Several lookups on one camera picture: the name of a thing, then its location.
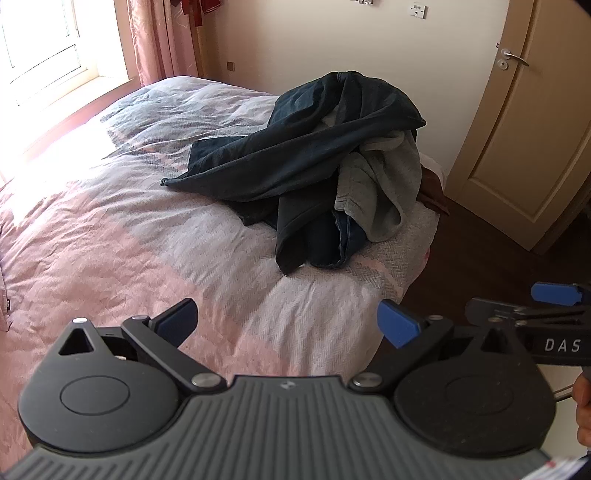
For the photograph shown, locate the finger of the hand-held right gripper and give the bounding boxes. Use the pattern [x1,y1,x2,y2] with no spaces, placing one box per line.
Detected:
[465,298,591,330]
[530,281,591,308]

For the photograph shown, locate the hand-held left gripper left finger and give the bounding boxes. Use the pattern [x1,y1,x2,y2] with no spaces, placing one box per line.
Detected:
[55,298,228,396]

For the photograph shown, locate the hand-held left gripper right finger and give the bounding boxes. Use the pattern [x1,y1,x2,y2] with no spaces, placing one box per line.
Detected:
[348,299,539,398]

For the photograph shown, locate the dark teal jeans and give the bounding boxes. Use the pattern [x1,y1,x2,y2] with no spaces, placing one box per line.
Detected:
[160,71,427,228]

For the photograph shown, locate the person's right hand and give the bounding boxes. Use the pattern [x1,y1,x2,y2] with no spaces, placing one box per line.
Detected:
[571,369,591,446]

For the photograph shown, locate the pink and white bedspread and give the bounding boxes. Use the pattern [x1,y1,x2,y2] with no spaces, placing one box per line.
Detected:
[0,75,440,407]

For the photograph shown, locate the blue denim jeans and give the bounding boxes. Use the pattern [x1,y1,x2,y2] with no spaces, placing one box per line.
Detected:
[308,210,371,271]

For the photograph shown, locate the brown cloth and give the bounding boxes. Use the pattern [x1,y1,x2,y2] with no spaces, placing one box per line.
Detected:
[418,168,450,216]

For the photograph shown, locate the grey hoodie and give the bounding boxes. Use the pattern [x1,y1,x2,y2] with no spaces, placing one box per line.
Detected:
[318,114,423,244]

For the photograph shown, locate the charcoal garment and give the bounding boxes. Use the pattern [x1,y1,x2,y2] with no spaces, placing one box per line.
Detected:
[274,185,345,278]

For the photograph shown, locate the beige door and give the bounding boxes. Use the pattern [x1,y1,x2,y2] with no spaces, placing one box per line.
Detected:
[445,0,591,254]

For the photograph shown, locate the pink curtain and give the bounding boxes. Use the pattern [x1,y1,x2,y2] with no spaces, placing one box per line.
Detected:
[115,0,202,88]

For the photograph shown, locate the window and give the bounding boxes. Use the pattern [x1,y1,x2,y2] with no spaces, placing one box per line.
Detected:
[0,0,100,108]

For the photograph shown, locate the red hanging garment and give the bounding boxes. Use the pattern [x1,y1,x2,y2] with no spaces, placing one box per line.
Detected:
[168,0,228,16]

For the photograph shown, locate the metal door handle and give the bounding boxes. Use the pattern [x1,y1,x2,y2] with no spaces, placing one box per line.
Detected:
[498,46,530,71]

